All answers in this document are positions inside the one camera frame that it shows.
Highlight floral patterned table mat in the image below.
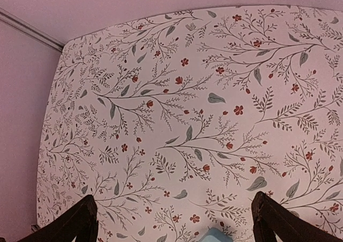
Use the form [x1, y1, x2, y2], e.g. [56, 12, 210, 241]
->
[36, 5, 342, 241]

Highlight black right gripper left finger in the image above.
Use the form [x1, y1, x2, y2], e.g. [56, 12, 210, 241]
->
[20, 195, 99, 242]

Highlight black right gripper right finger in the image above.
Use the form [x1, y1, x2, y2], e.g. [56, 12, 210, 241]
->
[251, 192, 342, 242]

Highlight teal power strip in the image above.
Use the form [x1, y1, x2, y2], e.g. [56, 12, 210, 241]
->
[199, 228, 233, 242]

